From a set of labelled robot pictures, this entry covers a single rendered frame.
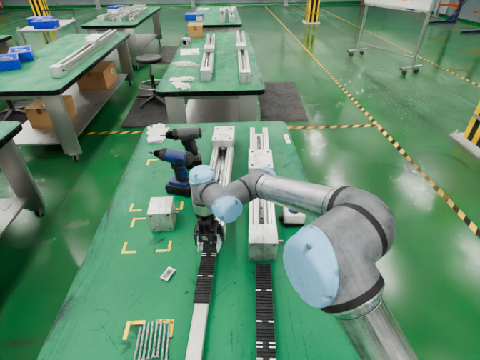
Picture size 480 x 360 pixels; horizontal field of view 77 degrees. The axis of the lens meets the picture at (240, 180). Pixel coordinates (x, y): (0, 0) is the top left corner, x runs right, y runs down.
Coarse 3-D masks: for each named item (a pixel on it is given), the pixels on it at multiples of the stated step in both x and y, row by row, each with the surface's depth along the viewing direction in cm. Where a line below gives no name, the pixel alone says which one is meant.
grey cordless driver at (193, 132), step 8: (184, 128) 144; (192, 128) 144; (200, 128) 145; (168, 136) 143; (176, 136) 143; (184, 136) 144; (192, 136) 144; (200, 136) 145; (184, 144) 148; (192, 144) 148; (192, 152) 151; (200, 160) 152; (192, 168) 154
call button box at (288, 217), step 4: (284, 208) 121; (284, 212) 119; (288, 212) 119; (292, 212) 118; (296, 212) 118; (300, 212) 119; (280, 216) 122; (284, 216) 118; (288, 216) 117; (292, 216) 117; (296, 216) 117; (300, 216) 117; (304, 216) 117; (280, 220) 123; (284, 220) 118; (288, 220) 118; (292, 220) 118; (296, 220) 118; (300, 220) 118; (304, 220) 118; (284, 224) 119; (288, 224) 119; (292, 224) 119; (296, 224) 119; (300, 224) 119
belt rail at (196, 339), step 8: (200, 304) 90; (208, 304) 91; (200, 312) 88; (192, 320) 86; (200, 320) 86; (192, 328) 85; (200, 328) 85; (192, 336) 83; (200, 336) 83; (192, 344) 81; (200, 344) 81; (192, 352) 79; (200, 352) 79
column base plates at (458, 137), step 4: (456, 132) 339; (452, 136) 341; (456, 136) 336; (460, 136) 335; (456, 140) 334; (460, 140) 331; (464, 140) 328; (468, 140) 328; (464, 144) 325; (468, 144) 321; (472, 144) 320; (468, 148) 319; (472, 148) 315; (476, 148) 314; (472, 152) 313; (476, 152) 310; (476, 156) 308
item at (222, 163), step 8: (216, 152) 151; (224, 152) 157; (232, 152) 157; (216, 160) 149; (224, 160) 153; (232, 160) 158; (216, 168) 147; (224, 168) 140; (216, 176) 141; (224, 176) 134; (224, 184) 130; (224, 224) 112; (224, 232) 113; (224, 240) 114
